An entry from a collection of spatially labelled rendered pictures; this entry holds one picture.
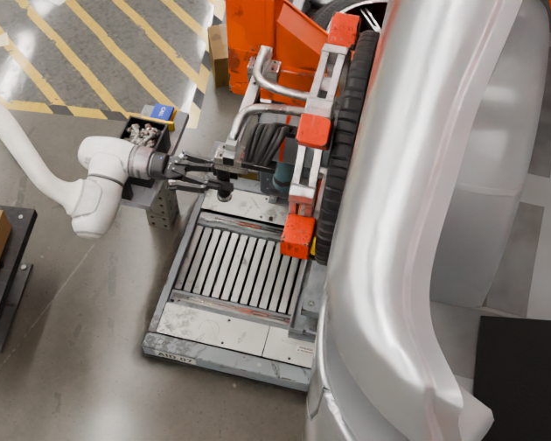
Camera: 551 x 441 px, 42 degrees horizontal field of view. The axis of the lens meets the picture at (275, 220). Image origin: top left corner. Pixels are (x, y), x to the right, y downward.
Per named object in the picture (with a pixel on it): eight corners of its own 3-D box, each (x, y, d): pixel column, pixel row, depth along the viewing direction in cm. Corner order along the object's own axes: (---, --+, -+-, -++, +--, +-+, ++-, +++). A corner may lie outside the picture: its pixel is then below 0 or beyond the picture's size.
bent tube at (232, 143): (298, 164, 184) (300, 137, 175) (225, 150, 186) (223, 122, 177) (312, 115, 193) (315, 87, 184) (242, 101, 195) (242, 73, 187)
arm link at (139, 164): (130, 183, 204) (150, 187, 203) (126, 163, 196) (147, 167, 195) (142, 158, 209) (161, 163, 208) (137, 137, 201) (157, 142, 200)
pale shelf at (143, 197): (151, 211, 242) (149, 206, 240) (103, 200, 244) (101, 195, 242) (189, 118, 266) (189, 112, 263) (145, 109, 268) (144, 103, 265)
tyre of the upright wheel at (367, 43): (389, 284, 230) (408, 276, 165) (317, 269, 233) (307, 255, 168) (430, 87, 237) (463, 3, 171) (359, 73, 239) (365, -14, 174)
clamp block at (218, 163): (247, 176, 191) (247, 163, 187) (213, 169, 192) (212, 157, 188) (252, 161, 194) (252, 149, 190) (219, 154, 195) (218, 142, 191)
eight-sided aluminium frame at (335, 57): (305, 276, 211) (318, 159, 166) (283, 271, 212) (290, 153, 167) (340, 138, 241) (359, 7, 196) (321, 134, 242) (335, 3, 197)
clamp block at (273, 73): (277, 85, 210) (277, 72, 205) (247, 80, 211) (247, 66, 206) (281, 73, 213) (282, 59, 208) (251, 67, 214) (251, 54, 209)
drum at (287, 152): (324, 181, 206) (329, 150, 194) (253, 166, 208) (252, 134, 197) (334, 144, 213) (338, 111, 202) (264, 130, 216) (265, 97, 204)
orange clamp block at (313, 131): (328, 150, 177) (326, 147, 168) (296, 144, 178) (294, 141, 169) (334, 122, 177) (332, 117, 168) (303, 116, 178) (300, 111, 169)
